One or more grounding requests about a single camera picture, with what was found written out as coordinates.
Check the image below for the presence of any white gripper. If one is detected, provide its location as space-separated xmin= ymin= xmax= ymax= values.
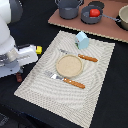
xmin=0 ymin=45 xmax=38 ymax=78

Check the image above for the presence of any fork with orange handle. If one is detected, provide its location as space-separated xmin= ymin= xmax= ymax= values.
xmin=44 ymin=71 xmax=85 ymax=89

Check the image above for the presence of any light blue milk carton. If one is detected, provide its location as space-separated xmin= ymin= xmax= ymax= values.
xmin=75 ymin=31 xmax=89 ymax=49

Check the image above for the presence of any grey cooking pot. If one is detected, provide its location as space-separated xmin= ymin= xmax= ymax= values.
xmin=55 ymin=0 xmax=83 ymax=20

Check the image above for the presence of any brown sausage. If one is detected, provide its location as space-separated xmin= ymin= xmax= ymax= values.
xmin=16 ymin=73 xmax=22 ymax=82

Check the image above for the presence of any red tomato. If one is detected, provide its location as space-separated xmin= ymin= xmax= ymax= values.
xmin=89 ymin=9 xmax=100 ymax=17

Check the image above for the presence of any grey saucepan with handle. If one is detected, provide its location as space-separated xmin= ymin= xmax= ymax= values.
xmin=81 ymin=1 xmax=120 ymax=24

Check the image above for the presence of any round tan plate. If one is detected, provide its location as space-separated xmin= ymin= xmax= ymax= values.
xmin=56 ymin=55 xmax=83 ymax=78

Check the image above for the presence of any knife with orange handle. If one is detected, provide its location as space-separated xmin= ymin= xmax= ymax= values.
xmin=59 ymin=49 xmax=98 ymax=62

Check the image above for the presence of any yellow butter box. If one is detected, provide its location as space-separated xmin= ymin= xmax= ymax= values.
xmin=36 ymin=46 xmax=42 ymax=54

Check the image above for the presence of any tan wooden bowl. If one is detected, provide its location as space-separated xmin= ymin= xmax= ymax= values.
xmin=119 ymin=5 xmax=128 ymax=30

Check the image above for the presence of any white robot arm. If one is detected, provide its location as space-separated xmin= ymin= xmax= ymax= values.
xmin=0 ymin=0 xmax=38 ymax=78

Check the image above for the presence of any beige woven placemat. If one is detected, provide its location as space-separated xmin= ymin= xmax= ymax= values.
xmin=14 ymin=31 xmax=115 ymax=128

